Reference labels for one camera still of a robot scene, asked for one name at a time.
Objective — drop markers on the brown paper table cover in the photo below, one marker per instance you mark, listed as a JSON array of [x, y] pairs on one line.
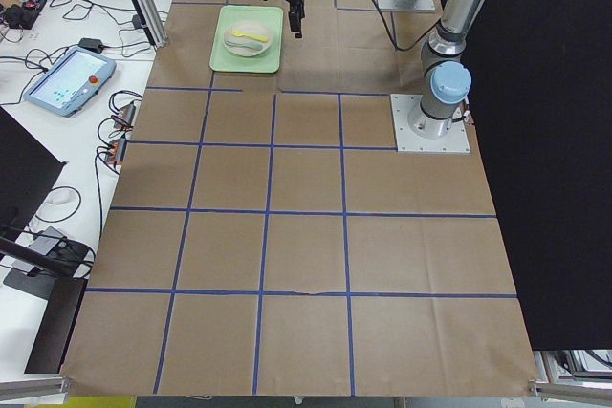
[[267, 238]]

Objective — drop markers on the white round plate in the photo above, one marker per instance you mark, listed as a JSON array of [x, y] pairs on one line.
[[247, 38]]

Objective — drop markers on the blue teach pendant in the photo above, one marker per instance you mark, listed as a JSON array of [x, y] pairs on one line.
[[71, 82]]

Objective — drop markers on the yellow plastic fork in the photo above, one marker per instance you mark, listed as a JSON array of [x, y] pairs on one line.
[[252, 36]]

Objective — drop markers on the black power adapter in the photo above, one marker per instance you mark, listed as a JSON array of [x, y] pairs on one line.
[[91, 44]]

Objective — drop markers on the light green tray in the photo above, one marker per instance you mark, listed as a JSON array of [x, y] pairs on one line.
[[221, 60]]

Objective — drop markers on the grey-green spoon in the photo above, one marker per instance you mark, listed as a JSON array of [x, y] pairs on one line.
[[252, 47]]

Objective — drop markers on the grey usb hub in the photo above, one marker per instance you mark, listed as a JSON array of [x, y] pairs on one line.
[[124, 118], [116, 152]]

